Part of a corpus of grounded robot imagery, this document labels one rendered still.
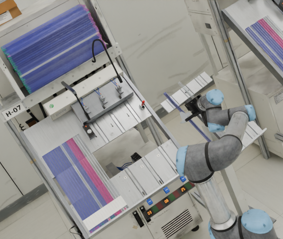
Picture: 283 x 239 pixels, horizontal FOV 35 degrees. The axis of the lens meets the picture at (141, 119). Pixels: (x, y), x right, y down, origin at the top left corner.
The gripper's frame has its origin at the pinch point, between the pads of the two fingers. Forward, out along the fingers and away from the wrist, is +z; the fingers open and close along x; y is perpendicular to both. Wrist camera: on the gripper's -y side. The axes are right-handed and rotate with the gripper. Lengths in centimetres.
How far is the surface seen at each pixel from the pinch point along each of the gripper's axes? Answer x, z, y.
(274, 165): -65, 73, -70
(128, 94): 13.1, 22.0, 30.3
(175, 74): -102, 188, 33
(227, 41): -68, 32, 22
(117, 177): 47, 21, -3
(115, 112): 23.7, 28.3, 26.9
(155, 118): 9.1, 20.3, 10.3
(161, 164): 24.1, 16.0, -12.1
